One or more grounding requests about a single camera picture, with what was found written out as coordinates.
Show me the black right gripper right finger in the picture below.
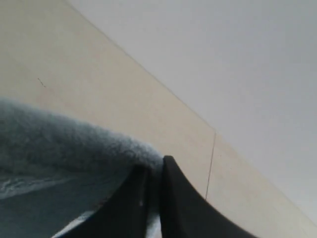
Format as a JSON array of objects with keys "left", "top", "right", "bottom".
[{"left": 159, "top": 156, "right": 254, "bottom": 238}]

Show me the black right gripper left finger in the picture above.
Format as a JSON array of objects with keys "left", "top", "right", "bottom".
[{"left": 55, "top": 166, "right": 150, "bottom": 238}]

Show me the light blue terry towel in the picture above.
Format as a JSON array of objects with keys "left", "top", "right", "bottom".
[{"left": 0, "top": 98, "right": 163, "bottom": 238}]

